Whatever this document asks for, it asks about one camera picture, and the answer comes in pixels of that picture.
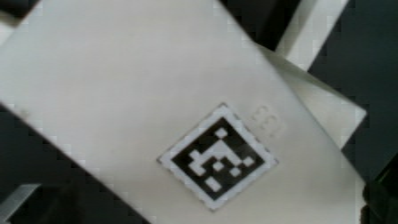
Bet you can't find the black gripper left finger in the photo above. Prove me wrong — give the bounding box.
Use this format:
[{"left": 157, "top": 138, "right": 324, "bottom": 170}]
[{"left": 0, "top": 183, "right": 79, "bottom": 224}]

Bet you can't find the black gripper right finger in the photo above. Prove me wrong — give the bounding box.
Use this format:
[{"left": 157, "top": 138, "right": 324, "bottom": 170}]
[{"left": 358, "top": 163, "right": 398, "bottom": 224}]

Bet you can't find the white cabinet top block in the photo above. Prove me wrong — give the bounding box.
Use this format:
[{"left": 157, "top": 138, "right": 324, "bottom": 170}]
[{"left": 0, "top": 0, "right": 365, "bottom": 224}]

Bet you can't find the white cabinet body box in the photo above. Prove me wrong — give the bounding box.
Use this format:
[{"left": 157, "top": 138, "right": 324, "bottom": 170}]
[{"left": 255, "top": 0, "right": 370, "bottom": 151}]

